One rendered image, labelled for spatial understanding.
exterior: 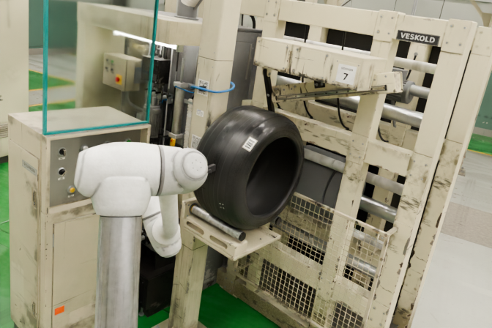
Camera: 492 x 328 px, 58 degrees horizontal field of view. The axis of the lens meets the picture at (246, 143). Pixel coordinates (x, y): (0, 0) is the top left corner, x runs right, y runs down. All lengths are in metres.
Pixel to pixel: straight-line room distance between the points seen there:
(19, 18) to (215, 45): 3.18
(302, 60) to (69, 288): 1.61
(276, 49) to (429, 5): 8.87
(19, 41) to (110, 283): 4.14
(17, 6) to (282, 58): 3.35
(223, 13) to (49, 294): 1.58
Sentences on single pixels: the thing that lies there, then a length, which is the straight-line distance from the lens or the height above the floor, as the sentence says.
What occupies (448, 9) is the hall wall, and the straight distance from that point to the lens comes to 10.93.
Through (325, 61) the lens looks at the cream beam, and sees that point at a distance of 2.07.
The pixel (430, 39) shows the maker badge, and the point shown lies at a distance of 2.21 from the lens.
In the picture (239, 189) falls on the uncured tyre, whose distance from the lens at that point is 1.91.
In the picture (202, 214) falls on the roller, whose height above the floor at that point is 0.91.
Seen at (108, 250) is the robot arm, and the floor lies 1.33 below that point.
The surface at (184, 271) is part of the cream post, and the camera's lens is 2.59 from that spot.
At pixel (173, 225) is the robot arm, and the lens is 1.51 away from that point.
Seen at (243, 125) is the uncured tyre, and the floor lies 1.42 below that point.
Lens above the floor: 1.92
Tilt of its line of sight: 17 degrees down
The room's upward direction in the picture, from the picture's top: 9 degrees clockwise
